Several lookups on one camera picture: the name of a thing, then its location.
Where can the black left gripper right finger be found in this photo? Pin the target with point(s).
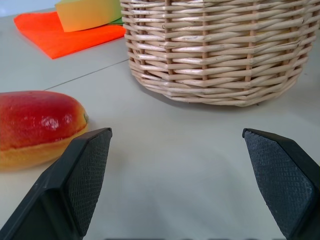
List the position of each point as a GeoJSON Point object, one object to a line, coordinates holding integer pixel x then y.
{"type": "Point", "coordinates": [280, 175]}

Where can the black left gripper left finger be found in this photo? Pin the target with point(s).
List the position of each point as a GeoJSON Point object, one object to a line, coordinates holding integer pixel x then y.
{"type": "Point", "coordinates": [75, 180]}

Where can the woven wicker basket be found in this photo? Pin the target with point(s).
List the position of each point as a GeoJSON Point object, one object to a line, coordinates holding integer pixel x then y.
{"type": "Point", "coordinates": [212, 50]}

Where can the red yellow mango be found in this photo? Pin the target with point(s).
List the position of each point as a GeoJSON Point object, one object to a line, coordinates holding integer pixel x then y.
{"type": "Point", "coordinates": [35, 127]}

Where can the orange cloth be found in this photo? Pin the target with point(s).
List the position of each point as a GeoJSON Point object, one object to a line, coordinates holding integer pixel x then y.
{"type": "Point", "coordinates": [62, 37]}

